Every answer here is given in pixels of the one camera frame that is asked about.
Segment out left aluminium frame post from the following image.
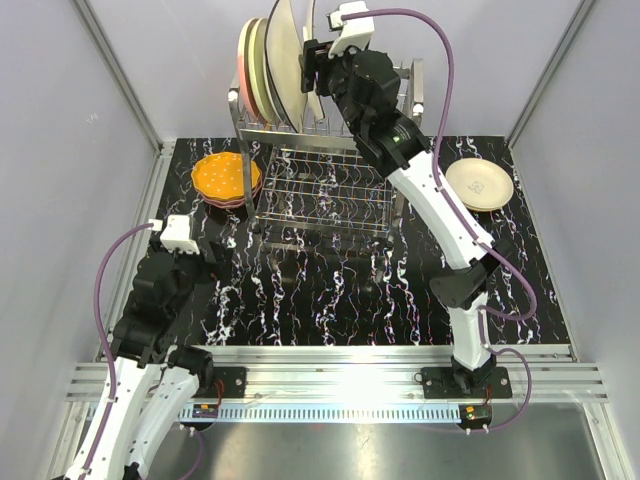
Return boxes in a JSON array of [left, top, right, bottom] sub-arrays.
[[70, 0, 165, 155]]

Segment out black marble pattern mat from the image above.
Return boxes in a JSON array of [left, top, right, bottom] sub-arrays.
[[102, 135, 571, 347]]

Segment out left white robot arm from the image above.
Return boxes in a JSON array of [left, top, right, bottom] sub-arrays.
[[63, 233, 226, 479]]

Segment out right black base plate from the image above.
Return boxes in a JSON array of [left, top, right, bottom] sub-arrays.
[[418, 367, 513, 400]]

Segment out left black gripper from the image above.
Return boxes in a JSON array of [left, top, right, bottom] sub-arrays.
[[152, 234, 233, 316]]

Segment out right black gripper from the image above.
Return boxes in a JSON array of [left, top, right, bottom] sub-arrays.
[[297, 41, 367, 137]]

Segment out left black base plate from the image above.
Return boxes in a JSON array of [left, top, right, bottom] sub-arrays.
[[194, 366, 248, 399]]

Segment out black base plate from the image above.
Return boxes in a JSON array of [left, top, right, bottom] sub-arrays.
[[418, 367, 513, 400], [194, 366, 248, 399]]

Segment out aluminium mounting rail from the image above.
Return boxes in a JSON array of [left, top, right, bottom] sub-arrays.
[[67, 344, 609, 401]]

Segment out pink and cream plate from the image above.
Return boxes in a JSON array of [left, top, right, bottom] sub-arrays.
[[237, 18, 261, 120]]

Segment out orange polka dot plate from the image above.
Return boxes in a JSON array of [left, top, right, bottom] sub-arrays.
[[191, 152, 245, 201]]

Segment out white square plate black rim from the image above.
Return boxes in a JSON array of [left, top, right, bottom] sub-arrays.
[[302, 0, 325, 122]]

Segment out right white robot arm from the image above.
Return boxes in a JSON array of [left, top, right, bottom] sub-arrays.
[[300, 40, 510, 397]]

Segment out cream round plate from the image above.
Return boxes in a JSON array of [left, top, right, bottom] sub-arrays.
[[445, 158, 514, 207]]

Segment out tan round plate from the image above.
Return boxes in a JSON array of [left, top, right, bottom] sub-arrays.
[[465, 204, 504, 214]]

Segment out steel two-tier dish rack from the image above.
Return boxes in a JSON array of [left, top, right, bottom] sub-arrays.
[[228, 79, 406, 249]]

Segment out slotted white cable duct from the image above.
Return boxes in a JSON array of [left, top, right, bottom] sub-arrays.
[[177, 403, 461, 424]]

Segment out right aluminium frame post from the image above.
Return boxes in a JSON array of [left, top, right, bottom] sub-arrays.
[[506, 0, 599, 149]]

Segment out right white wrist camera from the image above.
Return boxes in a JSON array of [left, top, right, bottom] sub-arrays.
[[328, 1, 375, 59]]

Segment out aluminium frame post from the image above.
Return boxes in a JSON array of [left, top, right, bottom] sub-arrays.
[[506, 0, 599, 149], [70, 0, 165, 155]]

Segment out pale green round plate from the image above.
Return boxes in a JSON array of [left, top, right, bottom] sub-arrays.
[[248, 18, 277, 124]]

